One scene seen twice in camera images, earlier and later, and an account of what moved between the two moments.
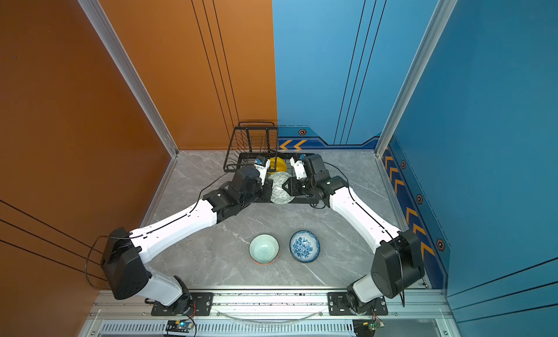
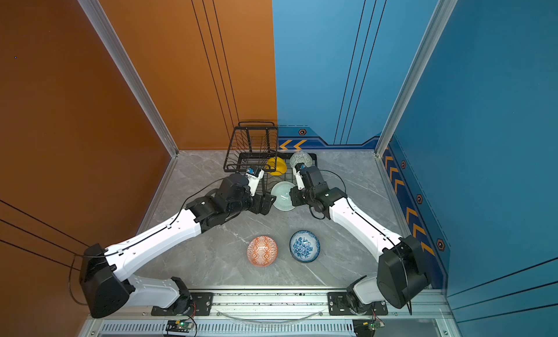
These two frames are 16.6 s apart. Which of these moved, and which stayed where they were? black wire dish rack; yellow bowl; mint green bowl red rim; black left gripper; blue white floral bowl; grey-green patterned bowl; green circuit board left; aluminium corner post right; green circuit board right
Moved: mint green bowl red rim; grey-green patterned bowl; black left gripper
Stayed: green circuit board right; black wire dish rack; green circuit board left; yellow bowl; blue white floral bowl; aluminium corner post right
